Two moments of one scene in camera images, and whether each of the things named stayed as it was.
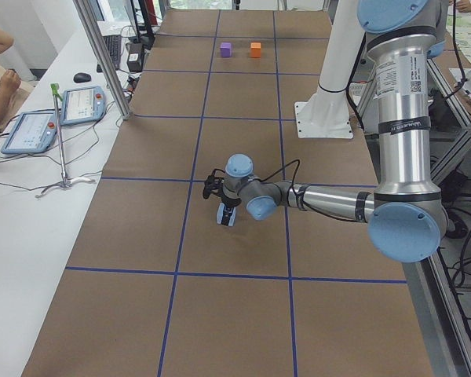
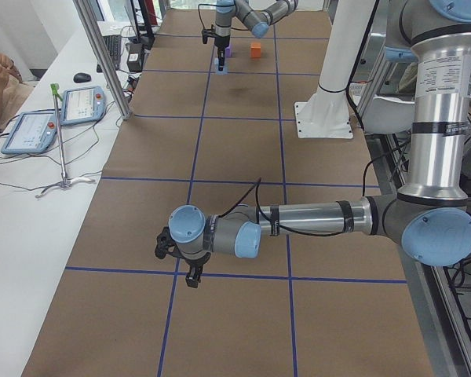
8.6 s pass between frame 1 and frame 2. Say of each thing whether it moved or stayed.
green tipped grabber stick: stayed
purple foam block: stayed
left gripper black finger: moved
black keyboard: stayed
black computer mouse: stayed
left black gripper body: moved
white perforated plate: stayed
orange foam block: stayed
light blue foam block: moved
